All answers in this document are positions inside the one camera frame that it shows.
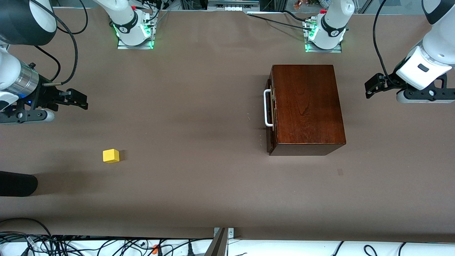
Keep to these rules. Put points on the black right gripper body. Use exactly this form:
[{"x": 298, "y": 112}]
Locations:
[{"x": 45, "y": 96}]

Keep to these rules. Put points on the wooden drawer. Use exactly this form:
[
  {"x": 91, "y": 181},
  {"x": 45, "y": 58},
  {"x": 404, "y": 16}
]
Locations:
[{"x": 269, "y": 137}]

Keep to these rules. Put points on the black cylindrical object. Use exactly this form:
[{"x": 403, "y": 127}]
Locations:
[{"x": 17, "y": 183}]

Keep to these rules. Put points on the silver metal bracket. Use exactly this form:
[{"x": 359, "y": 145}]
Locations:
[{"x": 231, "y": 233}]

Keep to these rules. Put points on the yellow block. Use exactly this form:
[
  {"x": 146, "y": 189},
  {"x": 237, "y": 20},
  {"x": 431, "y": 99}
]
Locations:
[{"x": 111, "y": 156}]

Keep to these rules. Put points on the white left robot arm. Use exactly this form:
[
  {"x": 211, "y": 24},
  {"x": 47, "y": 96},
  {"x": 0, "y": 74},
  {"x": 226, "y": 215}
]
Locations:
[{"x": 440, "y": 46}]

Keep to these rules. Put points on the white power strip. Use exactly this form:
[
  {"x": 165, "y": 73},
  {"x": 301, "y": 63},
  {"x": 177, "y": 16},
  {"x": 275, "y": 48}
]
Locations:
[{"x": 233, "y": 8}]

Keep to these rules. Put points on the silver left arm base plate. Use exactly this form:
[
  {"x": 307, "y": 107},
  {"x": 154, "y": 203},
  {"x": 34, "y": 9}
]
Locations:
[{"x": 337, "y": 50}]

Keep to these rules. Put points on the aluminium frame profile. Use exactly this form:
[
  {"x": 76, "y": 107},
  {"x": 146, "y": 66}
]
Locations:
[{"x": 366, "y": 5}]

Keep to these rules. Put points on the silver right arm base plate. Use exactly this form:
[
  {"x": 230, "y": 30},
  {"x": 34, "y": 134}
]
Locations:
[{"x": 122, "y": 46}]

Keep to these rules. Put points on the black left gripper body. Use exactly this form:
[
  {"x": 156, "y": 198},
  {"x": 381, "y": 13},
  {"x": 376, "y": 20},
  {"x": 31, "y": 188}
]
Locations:
[{"x": 390, "y": 82}]

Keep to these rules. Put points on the grey metal post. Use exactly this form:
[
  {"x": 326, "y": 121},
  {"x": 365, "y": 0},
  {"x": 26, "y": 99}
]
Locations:
[{"x": 217, "y": 247}]

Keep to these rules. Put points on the dark brown wooden cabinet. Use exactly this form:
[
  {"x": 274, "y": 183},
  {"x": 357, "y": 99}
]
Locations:
[{"x": 305, "y": 106}]

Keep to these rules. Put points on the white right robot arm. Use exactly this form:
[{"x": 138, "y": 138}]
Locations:
[{"x": 124, "y": 14}]

